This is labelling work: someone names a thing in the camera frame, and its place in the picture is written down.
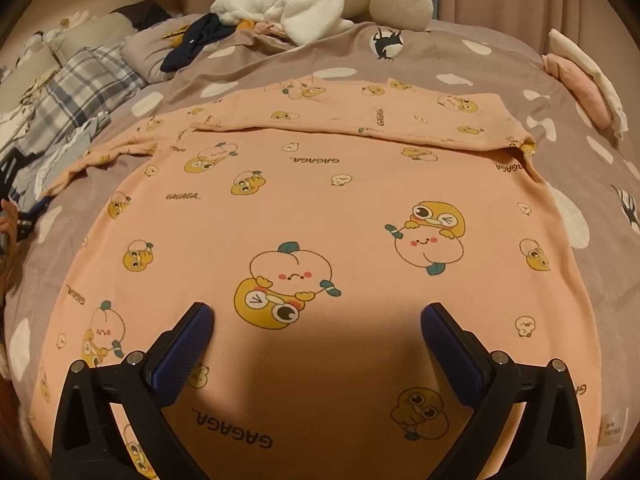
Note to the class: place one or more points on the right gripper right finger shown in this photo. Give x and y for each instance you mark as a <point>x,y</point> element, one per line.
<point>549,442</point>

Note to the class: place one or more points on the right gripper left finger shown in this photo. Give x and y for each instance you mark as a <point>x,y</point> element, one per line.
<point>87,443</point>

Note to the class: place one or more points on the peach cartoon print shirt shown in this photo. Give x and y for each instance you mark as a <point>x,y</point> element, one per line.
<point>317,228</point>

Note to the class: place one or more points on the folded pink white clothes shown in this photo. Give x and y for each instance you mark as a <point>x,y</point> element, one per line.
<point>593,90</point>

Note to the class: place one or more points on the mauve polka dot blanket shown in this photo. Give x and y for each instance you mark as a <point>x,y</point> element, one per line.
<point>439,61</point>

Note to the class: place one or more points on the plaid grey shirt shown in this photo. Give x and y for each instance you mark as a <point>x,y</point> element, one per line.
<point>58,117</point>

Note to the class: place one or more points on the navy blue garment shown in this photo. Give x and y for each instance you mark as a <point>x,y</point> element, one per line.
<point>204,31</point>

